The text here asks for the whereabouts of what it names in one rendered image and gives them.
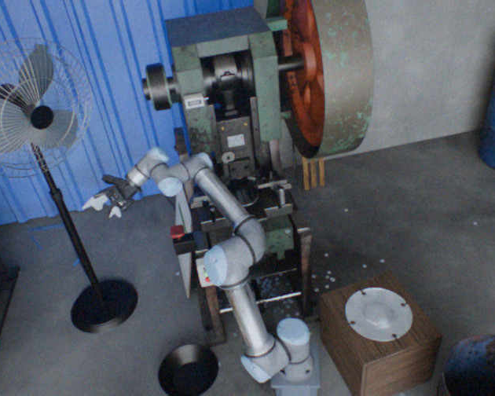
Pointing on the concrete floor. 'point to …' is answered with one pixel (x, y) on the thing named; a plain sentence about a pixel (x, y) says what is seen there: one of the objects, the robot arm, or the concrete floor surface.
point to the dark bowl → (188, 370)
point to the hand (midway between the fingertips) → (95, 212)
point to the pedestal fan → (34, 130)
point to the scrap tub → (477, 367)
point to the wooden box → (361, 379)
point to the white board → (183, 217)
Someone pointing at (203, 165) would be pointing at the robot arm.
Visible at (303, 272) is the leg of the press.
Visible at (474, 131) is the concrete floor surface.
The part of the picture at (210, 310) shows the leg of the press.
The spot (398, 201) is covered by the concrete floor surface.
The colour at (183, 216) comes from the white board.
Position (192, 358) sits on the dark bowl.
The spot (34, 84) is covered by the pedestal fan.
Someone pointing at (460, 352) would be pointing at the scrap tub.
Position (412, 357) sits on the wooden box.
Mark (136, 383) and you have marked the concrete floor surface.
